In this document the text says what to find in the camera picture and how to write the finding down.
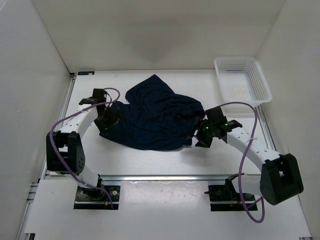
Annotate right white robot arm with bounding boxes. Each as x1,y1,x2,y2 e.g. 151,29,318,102
190,107,304,206

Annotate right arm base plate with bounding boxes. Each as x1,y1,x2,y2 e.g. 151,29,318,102
204,185,245,212

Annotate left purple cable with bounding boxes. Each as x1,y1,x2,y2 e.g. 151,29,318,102
49,87,121,210

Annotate white front cover board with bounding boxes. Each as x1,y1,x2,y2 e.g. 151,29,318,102
25,180,311,240

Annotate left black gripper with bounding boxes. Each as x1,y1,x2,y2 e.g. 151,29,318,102
94,103,126,135

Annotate aluminium rail front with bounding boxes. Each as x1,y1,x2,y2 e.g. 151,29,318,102
102,174,286,182

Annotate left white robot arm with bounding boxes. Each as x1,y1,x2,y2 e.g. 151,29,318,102
46,87,121,200

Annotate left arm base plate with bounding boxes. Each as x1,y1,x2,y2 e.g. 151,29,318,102
73,184,121,210

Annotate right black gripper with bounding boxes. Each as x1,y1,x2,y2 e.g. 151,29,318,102
183,116,216,148

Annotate white plastic mesh basket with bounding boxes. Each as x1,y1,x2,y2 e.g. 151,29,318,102
214,56,273,107

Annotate navy blue shorts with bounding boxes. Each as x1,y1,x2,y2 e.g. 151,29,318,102
99,74,205,151

